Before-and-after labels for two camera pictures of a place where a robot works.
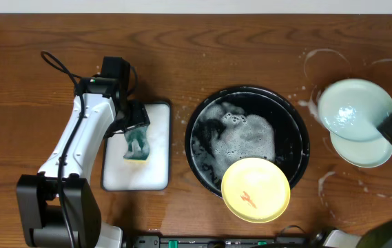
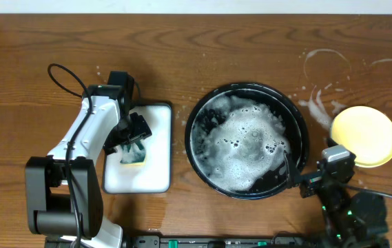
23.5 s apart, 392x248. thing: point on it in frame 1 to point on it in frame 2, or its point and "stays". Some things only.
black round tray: (244, 122) stays
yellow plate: (255, 190) to (370, 134)
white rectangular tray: (153, 173) stays
